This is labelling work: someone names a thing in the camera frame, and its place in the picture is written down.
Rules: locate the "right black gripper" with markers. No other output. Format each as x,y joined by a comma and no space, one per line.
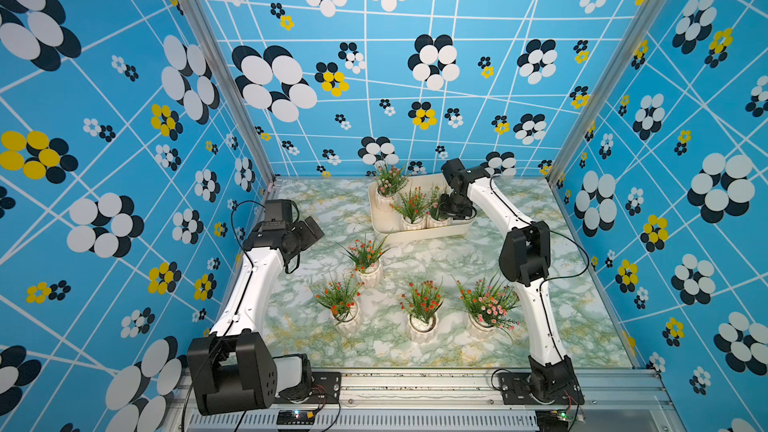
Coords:
464,213

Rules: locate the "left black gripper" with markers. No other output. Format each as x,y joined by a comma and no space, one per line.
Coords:
308,237

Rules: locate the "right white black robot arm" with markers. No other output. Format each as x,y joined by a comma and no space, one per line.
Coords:
524,261

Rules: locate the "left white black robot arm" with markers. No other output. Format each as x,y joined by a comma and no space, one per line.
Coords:
232,369

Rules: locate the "white plastic storage box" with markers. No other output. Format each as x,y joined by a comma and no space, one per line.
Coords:
391,225

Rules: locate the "front right pink potted gypsophila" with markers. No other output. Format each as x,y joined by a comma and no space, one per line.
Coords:
489,305

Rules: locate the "left controller board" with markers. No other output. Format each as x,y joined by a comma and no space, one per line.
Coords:
295,418

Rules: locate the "controller board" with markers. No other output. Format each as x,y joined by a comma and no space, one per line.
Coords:
295,418
552,421

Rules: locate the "right controller board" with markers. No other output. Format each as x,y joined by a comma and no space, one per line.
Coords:
552,421

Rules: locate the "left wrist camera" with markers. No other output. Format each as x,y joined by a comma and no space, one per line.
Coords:
279,215

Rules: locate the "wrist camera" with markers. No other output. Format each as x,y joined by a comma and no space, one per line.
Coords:
453,172
279,215

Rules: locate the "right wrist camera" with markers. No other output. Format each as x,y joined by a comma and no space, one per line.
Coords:
453,172

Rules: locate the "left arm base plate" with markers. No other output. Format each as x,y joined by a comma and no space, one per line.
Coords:
324,387

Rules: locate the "aluminium front rail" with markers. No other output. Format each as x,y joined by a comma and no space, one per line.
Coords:
459,400

